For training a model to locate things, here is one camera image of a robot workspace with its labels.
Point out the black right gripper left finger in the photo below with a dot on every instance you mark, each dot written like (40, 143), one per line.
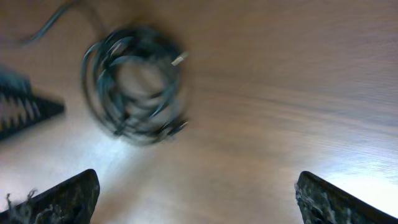
(72, 201)

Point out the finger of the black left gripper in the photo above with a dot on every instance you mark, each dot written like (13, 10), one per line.
(21, 108)

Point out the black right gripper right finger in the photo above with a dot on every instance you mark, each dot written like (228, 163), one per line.
(321, 202)

